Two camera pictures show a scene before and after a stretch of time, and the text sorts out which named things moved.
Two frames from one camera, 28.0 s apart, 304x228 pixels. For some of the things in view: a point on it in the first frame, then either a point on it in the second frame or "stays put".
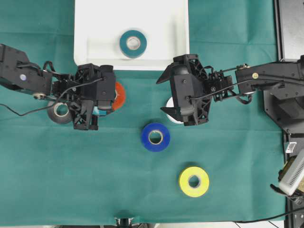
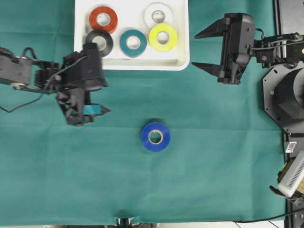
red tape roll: (119, 101) → (112, 24)
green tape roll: (130, 53) stays put
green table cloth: (139, 164) stays put
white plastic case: (99, 25) stays put
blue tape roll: (166, 138) stays put
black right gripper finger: (174, 112) → (213, 69)
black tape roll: (59, 112) → (109, 44)
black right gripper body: (194, 87) → (231, 71)
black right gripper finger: (167, 75) → (216, 29)
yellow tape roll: (191, 191) → (153, 37)
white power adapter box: (291, 178) stays put
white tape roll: (170, 104) → (158, 6)
